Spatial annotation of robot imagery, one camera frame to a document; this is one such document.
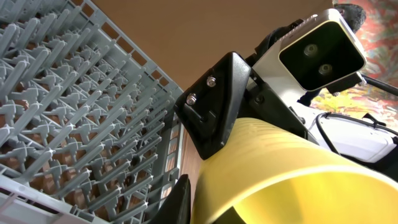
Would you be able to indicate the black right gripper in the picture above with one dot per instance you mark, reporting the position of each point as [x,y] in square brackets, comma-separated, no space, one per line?
[209,108]

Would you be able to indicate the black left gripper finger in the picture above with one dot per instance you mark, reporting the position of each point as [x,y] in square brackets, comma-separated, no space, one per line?
[176,208]

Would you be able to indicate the yellow plastic cup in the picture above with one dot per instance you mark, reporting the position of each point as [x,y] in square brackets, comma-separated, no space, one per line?
[268,175]

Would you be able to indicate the grey plastic dishwasher rack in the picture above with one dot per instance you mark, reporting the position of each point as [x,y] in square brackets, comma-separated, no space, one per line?
[88,133]

